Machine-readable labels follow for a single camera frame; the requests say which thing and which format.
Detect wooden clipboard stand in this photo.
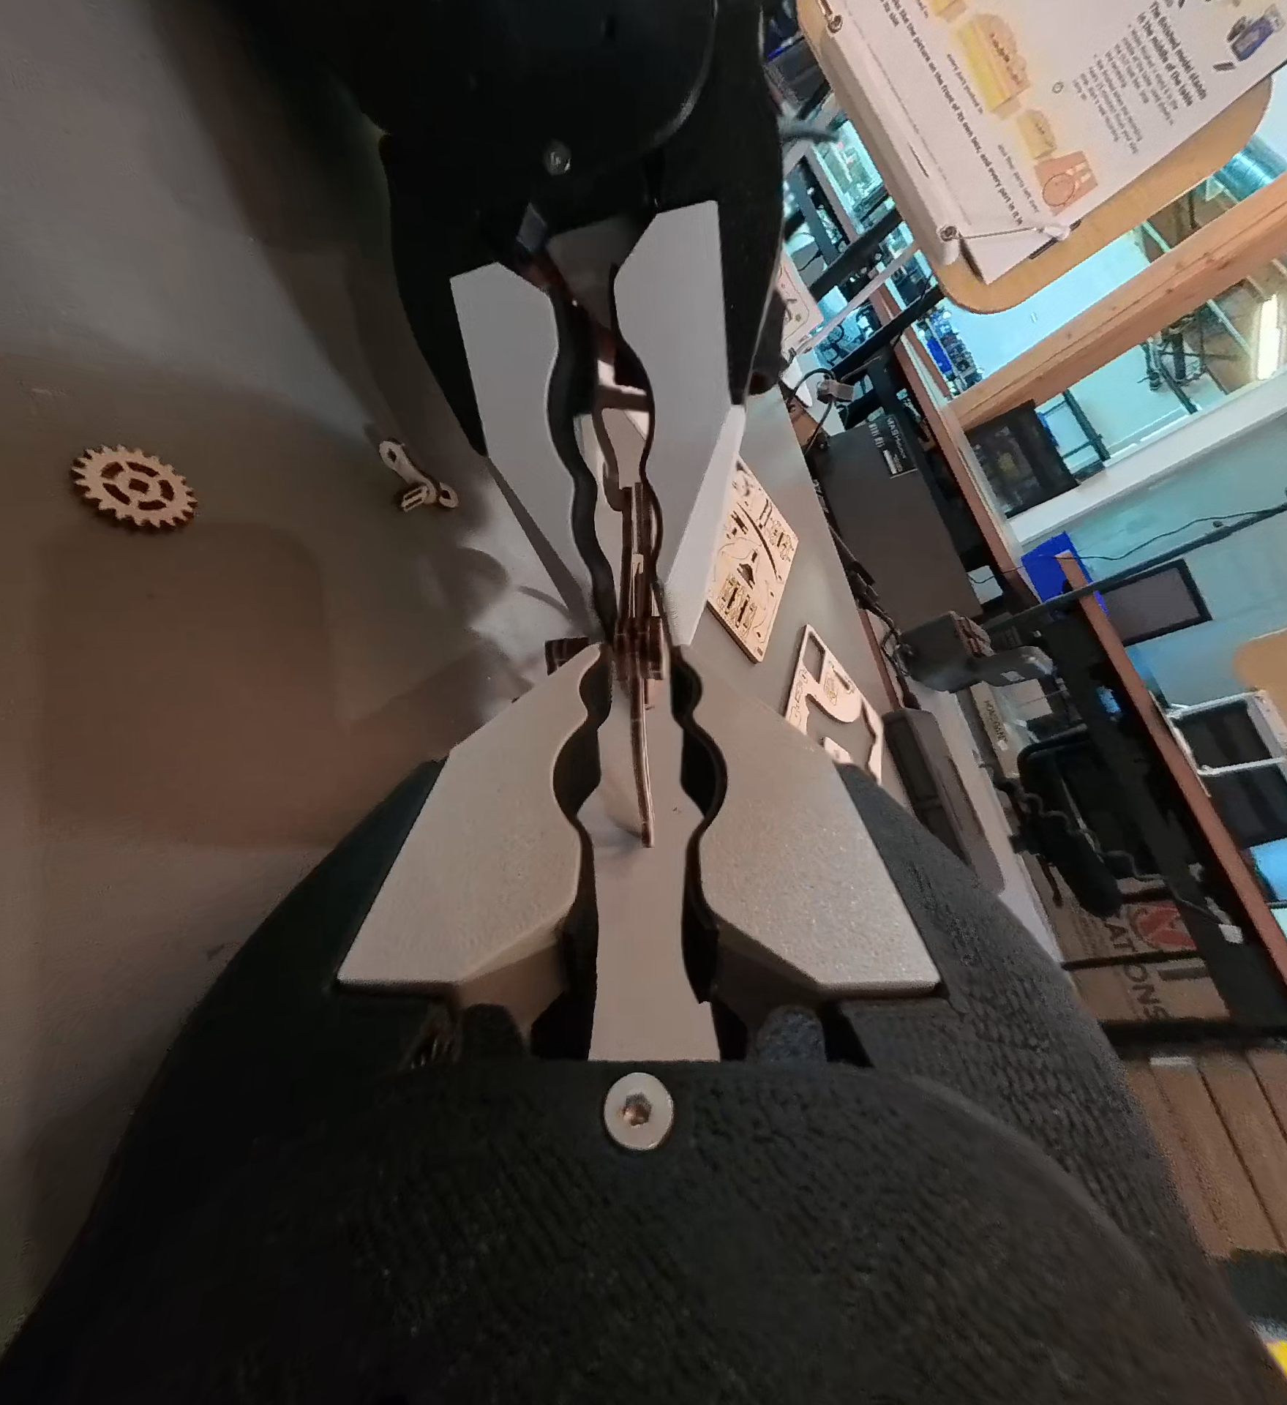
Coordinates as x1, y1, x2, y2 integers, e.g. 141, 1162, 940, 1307
796, 0, 1278, 318

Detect wooden parts sheet curved cutout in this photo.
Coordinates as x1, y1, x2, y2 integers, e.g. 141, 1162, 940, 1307
781, 623, 886, 780

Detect black power bank cable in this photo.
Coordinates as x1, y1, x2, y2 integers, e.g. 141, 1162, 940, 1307
843, 548, 919, 714

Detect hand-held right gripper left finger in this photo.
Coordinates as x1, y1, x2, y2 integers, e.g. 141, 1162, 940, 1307
339, 646, 616, 1007

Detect wooden parts sheet slotted strips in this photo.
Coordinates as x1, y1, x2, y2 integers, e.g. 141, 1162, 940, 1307
705, 457, 796, 664

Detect wooden gear axle assembly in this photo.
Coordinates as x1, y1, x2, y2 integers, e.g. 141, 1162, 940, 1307
599, 608, 669, 686

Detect grey power adapter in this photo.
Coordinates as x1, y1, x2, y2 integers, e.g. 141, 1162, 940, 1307
899, 608, 1050, 693

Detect brown cardboard boxes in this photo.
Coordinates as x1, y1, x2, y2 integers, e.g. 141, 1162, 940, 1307
1050, 876, 1287, 1266

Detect blue plastic bin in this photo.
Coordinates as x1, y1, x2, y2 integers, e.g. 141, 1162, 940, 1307
1021, 530, 1088, 602

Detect wooden link piece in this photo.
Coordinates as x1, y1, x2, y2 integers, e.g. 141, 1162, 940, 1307
378, 438, 462, 512

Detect black tripod stand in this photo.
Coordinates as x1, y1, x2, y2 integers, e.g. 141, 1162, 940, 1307
984, 471, 1287, 660

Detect black flat box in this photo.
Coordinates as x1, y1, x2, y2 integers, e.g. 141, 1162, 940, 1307
818, 419, 984, 617

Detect dark monitor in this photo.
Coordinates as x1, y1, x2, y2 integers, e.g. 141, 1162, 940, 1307
1093, 559, 1208, 643

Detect wooden support post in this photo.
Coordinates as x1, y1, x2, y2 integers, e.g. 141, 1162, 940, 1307
943, 134, 1287, 435

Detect desk with brown edge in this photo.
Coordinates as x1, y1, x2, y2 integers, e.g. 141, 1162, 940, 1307
1056, 552, 1287, 1089

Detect wooden model frame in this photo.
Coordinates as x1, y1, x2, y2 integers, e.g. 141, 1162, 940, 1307
546, 363, 670, 852

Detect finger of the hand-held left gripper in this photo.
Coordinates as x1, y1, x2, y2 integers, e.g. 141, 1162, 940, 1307
450, 258, 621, 643
611, 198, 745, 648

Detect black coiled cable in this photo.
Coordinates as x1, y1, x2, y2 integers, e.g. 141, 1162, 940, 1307
1006, 757, 1140, 910

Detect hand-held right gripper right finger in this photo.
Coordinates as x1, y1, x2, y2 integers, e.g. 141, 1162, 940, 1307
675, 648, 943, 1035

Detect wooden gear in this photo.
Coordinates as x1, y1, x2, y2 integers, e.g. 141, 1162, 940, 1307
72, 444, 200, 535

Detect printed instruction sheet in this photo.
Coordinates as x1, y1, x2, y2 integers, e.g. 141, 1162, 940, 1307
818, 0, 1287, 288

